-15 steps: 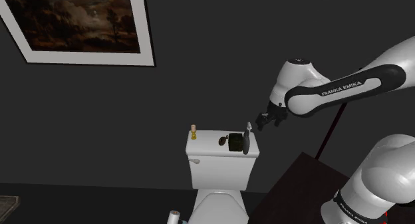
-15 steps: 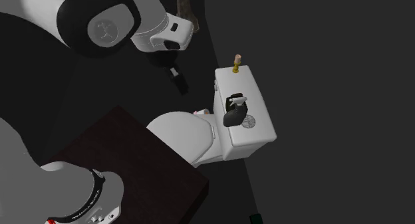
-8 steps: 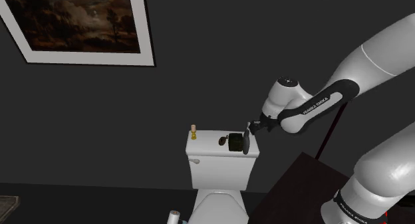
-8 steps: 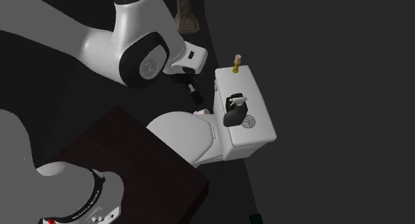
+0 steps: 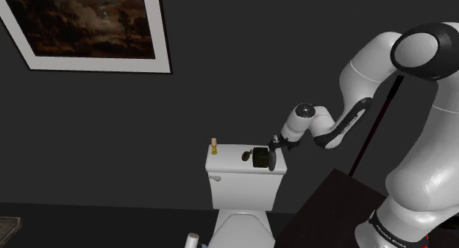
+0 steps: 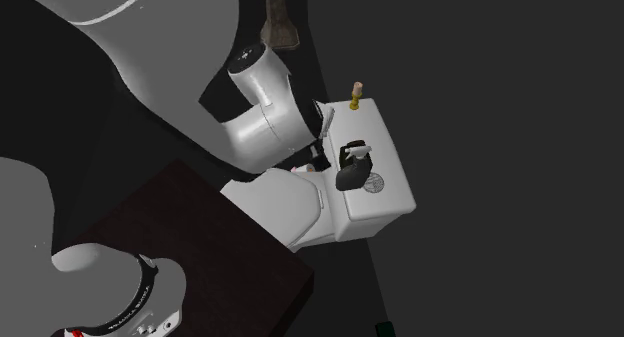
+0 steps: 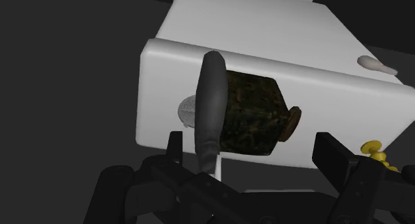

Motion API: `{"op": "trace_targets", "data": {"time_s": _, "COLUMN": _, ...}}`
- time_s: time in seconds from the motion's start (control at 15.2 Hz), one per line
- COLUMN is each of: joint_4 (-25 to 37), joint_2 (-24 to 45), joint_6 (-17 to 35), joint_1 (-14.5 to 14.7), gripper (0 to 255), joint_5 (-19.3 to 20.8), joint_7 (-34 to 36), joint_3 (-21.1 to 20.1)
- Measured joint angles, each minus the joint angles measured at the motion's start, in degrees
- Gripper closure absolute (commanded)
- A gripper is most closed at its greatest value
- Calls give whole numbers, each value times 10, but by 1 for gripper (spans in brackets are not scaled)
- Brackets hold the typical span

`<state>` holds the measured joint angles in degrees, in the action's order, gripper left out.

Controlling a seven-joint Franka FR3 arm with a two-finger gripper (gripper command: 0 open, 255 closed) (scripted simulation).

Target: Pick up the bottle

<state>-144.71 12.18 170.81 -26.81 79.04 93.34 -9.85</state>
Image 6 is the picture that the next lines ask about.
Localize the white toilet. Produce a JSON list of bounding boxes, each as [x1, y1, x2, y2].
[[219, 97, 418, 254]]

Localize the pink candle on gold holder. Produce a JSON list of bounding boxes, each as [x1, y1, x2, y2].
[[349, 80, 365, 112]]

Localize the grey round patterned disc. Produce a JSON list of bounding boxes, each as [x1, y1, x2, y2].
[[362, 171, 386, 195]]

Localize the brown flared hanging object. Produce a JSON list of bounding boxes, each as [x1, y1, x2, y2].
[[259, 0, 301, 52]]

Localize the black spray bottle white trigger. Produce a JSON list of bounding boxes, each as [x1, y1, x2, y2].
[[334, 139, 375, 193]]

